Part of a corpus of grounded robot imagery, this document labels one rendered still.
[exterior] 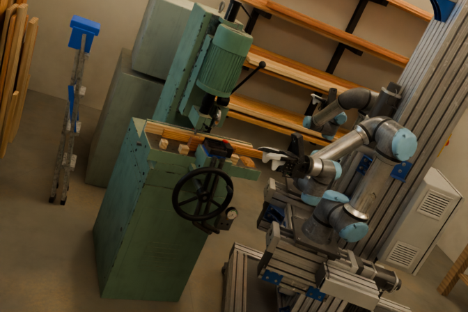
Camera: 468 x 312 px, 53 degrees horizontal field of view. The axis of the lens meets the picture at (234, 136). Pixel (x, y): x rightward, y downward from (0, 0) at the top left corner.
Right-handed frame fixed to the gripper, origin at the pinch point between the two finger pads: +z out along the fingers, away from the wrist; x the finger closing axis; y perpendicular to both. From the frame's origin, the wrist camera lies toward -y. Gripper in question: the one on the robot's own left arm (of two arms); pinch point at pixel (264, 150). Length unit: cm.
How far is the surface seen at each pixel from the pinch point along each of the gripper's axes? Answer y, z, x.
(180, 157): 27, 4, 58
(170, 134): 21, 6, 73
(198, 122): 11, -3, 67
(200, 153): 23, -4, 55
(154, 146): 26, 16, 61
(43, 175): 100, 41, 184
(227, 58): -23, -4, 60
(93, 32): -9, 41, 141
